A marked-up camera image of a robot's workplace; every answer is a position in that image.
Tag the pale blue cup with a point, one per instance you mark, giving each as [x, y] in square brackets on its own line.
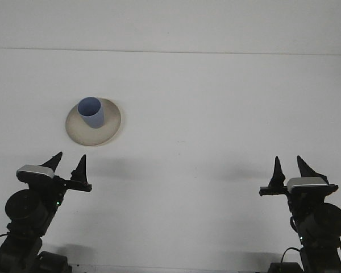
[92, 113]

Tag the pale round plate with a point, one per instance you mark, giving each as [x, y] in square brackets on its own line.
[85, 135]

